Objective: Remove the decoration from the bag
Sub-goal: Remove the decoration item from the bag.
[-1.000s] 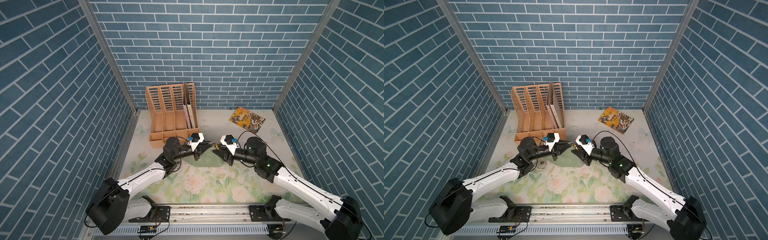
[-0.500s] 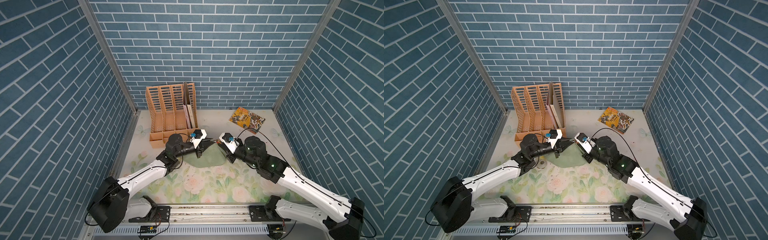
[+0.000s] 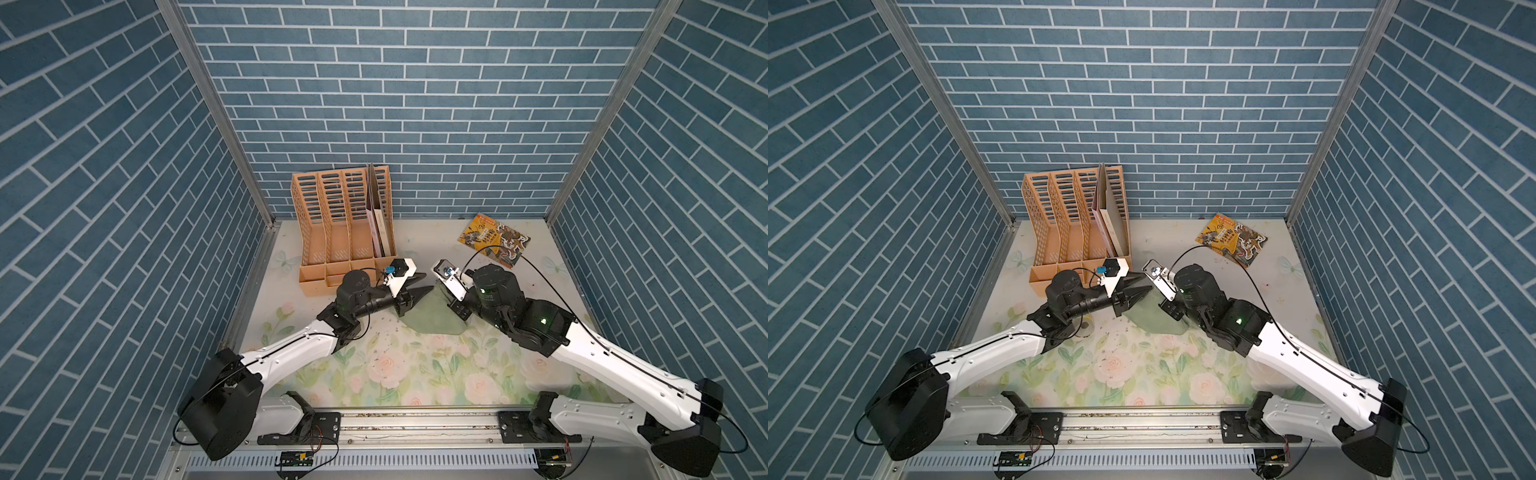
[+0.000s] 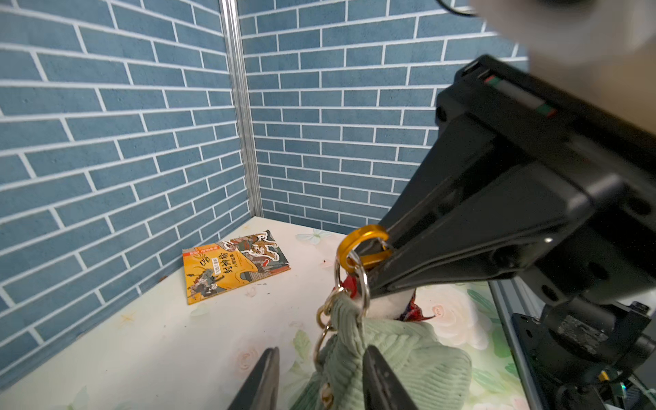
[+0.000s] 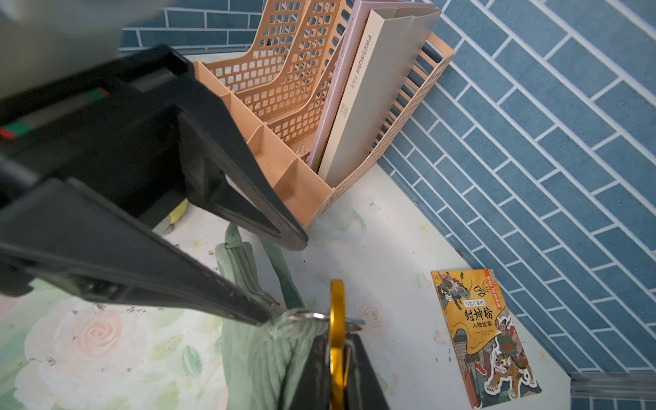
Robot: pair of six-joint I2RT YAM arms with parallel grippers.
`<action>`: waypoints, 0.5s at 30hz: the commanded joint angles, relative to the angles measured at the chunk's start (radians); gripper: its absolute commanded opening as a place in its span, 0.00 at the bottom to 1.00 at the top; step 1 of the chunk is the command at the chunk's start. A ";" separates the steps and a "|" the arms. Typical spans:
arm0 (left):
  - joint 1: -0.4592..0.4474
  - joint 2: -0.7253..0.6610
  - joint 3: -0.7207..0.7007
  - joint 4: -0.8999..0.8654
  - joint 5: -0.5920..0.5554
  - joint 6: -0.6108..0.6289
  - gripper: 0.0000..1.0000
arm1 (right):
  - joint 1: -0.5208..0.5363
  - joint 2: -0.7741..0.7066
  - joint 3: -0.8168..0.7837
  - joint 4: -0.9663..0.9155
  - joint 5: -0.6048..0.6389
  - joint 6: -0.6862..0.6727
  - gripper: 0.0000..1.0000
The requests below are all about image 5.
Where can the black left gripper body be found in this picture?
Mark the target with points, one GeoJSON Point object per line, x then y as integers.
{"type": "Point", "coordinates": [113, 128]}

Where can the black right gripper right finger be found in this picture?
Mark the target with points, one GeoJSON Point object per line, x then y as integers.
{"type": "Point", "coordinates": [362, 391]}

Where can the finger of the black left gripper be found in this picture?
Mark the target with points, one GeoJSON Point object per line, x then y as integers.
{"type": "Point", "coordinates": [222, 175]}
{"type": "Point", "coordinates": [73, 238]}

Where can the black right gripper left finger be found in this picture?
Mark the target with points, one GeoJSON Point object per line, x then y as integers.
{"type": "Point", "coordinates": [314, 388]}

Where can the gold carabiner clip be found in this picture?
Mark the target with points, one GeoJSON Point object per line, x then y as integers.
{"type": "Point", "coordinates": [336, 342]}

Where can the green fabric bag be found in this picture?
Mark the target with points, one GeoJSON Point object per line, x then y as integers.
{"type": "Point", "coordinates": [263, 364]}

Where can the floral table mat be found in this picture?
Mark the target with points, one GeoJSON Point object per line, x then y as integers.
{"type": "Point", "coordinates": [59, 352]}

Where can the orange illustrated comic book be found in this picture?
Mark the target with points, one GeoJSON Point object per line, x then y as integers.
{"type": "Point", "coordinates": [491, 357]}

